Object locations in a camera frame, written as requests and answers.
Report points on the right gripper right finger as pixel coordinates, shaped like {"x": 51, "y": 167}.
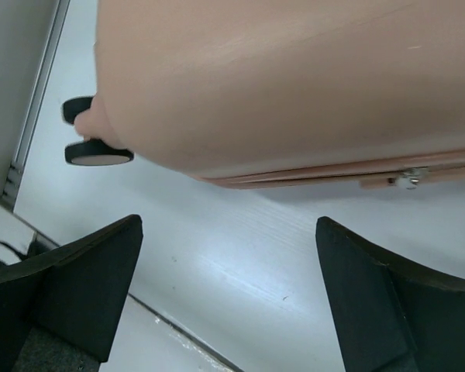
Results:
{"x": 390, "y": 313}

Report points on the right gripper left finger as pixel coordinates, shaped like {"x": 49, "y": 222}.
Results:
{"x": 69, "y": 286}

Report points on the pink suitcase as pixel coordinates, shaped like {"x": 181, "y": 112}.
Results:
{"x": 256, "y": 94}

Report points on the white taped cover sheet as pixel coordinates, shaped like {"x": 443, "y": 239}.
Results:
{"x": 100, "y": 333}

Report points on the aluminium rail frame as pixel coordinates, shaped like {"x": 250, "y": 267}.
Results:
{"x": 18, "y": 162}

